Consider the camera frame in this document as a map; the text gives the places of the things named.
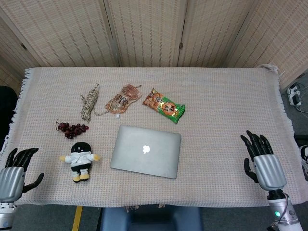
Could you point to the silver laptop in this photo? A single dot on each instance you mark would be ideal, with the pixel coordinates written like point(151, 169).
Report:
point(144, 154)

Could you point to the woven folding screen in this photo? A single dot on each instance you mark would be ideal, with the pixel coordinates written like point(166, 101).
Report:
point(144, 31)

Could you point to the red grape bunch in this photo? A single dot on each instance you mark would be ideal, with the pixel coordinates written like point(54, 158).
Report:
point(72, 130)

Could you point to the black-haired plush doll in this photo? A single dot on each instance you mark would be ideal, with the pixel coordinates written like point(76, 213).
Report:
point(79, 158)

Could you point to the orange clear snack bag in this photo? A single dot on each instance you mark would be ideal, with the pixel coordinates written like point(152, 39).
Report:
point(121, 99)

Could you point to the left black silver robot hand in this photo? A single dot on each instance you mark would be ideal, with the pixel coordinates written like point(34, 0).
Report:
point(12, 180)

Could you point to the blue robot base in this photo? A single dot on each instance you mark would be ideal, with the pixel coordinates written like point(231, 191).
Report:
point(149, 220)

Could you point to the white power strip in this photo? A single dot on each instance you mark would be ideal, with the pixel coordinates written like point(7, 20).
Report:
point(294, 95)

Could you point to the black white shoe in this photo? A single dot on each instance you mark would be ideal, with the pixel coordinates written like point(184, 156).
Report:
point(305, 161)

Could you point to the green orange snack bag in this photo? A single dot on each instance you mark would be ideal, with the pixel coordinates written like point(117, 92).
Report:
point(166, 107)

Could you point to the beige twine bundle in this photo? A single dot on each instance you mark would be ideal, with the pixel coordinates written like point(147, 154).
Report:
point(90, 102)

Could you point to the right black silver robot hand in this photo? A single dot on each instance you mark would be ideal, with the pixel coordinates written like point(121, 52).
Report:
point(270, 172)

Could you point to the beige cloth-covered table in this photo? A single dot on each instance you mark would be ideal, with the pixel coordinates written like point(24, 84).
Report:
point(216, 144)

